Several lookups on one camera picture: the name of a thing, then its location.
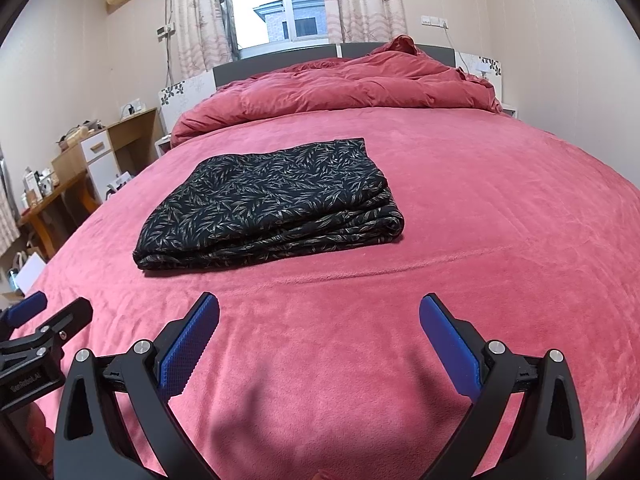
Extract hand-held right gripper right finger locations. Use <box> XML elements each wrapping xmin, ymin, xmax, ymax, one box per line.
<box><xmin>419</xmin><ymin>294</ymin><xmax>587</xmax><ymax>480</ymax></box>

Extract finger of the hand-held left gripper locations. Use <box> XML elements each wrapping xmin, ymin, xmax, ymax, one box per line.
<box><xmin>0</xmin><ymin>291</ymin><xmax>49</xmax><ymax>331</ymax></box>
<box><xmin>30</xmin><ymin>297</ymin><xmax>94</xmax><ymax>356</ymax></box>

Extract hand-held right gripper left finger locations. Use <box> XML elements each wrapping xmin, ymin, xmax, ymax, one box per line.
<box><xmin>52</xmin><ymin>292</ymin><xmax>221</xmax><ymax>480</ymax></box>

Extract black leaf-print pants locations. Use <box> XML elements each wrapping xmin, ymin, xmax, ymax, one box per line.
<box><xmin>132</xmin><ymin>137</ymin><xmax>405</xmax><ymax>271</ymax></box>

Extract white paper bag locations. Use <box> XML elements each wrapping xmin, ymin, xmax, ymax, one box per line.
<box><xmin>9</xmin><ymin>250</ymin><xmax>49</xmax><ymax>297</ymax></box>

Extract wooden desk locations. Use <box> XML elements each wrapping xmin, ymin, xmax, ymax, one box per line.
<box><xmin>17</xmin><ymin>170</ymin><xmax>98</xmax><ymax>261</ymax></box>

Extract red bed sheet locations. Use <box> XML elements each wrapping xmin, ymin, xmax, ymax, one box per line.
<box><xmin>10</xmin><ymin>110</ymin><xmax>638</xmax><ymax>480</ymax></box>

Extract wooden cabinet with white drawers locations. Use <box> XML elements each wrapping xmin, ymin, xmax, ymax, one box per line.
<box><xmin>50</xmin><ymin>107</ymin><xmax>160</xmax><ymax>203</ymax></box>

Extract white floral headboard panel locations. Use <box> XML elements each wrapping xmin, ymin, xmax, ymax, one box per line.
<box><xmin>159</xmin><ymin>72</ymin><xmax>217</xmax><ymax>136</ymax></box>
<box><xmin>455</xmin><ymin>51</ymin><xmax>504</xmax><ymax>106</ymax></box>

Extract red duvet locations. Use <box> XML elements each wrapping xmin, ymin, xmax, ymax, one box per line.
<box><xmin>171</xmin><ymin>35</ymin><xmax>503</xmax><ymax>148</ymax></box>

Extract grey headboard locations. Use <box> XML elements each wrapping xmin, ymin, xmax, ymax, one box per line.
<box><xmin>212</xmin><ymin>42</ymin><xmax>458</xmax><ymax>91</ymax></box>

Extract floral curtain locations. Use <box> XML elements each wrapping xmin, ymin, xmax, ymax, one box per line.
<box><xmin>170</xmin><ymin>0</ymin><xmax>237</xmax><ymax>81</ymax></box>
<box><xmin>320</xmin><ymin>0</ymin><xmax>408</xmax><ymax>46</ymax></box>

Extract window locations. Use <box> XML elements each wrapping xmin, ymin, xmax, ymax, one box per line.
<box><xmin>227</xmin><ymin>0</ymin><xmax>331</xmax><ymax>52</ymax></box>

